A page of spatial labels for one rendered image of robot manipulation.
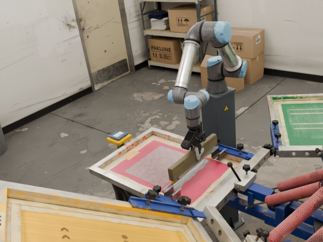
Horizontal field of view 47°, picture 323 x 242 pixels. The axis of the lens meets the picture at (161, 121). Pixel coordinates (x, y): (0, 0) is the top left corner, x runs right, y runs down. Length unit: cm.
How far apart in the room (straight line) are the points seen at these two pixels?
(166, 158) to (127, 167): 25
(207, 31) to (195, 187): 85
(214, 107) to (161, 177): 66
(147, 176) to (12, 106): 356
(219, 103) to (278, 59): 352
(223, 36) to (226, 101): 62
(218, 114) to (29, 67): 353
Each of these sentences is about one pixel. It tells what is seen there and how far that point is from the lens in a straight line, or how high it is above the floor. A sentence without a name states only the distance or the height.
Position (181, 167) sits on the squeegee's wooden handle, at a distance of 192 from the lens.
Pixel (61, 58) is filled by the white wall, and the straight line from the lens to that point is 576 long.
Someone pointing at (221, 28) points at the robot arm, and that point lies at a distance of 204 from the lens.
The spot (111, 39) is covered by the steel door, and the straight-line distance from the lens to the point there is 643.
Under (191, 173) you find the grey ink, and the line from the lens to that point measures 213.
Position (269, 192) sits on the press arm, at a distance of 186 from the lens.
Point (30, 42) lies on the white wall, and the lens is 548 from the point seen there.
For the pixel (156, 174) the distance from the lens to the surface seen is 217.
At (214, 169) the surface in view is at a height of 96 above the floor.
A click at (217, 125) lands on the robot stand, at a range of 254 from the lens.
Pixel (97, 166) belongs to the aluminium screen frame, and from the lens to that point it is 229.
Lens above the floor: 220
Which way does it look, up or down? 27 degrees down
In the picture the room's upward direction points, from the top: 8 degrees counter-clockwise
